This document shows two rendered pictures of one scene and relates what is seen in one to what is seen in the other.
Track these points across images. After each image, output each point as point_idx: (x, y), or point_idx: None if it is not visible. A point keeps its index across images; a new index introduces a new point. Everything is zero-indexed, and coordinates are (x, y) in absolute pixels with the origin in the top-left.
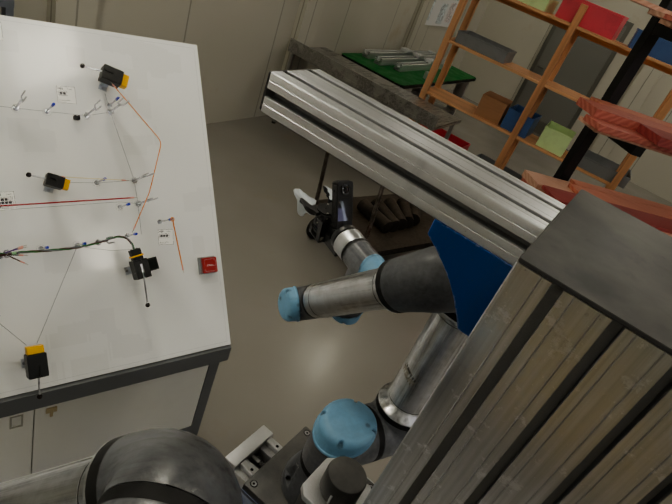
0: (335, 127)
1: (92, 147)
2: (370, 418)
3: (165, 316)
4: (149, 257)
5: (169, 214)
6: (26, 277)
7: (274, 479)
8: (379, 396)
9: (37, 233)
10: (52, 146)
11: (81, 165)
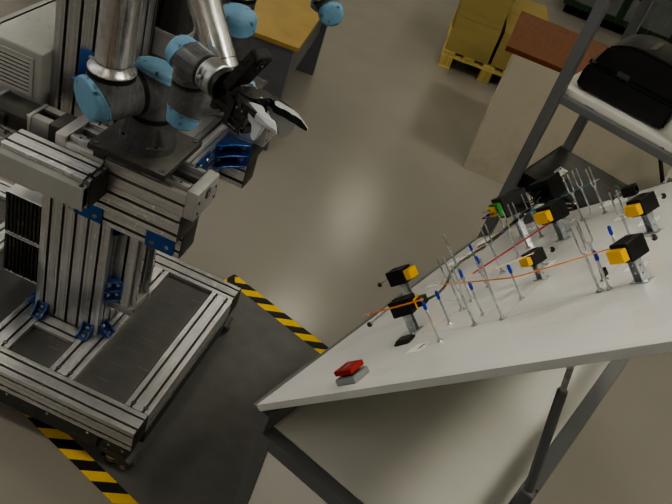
0: None
1: (563, 289)
2: (143, 62)
3: (347, 356)
4: (412, 339)
5: (439, 346)
6: (472, 285)
7: (180, 143)
8: (136, 70)
9: (503, 282)
10: (581, 271)
11: (548, 288)
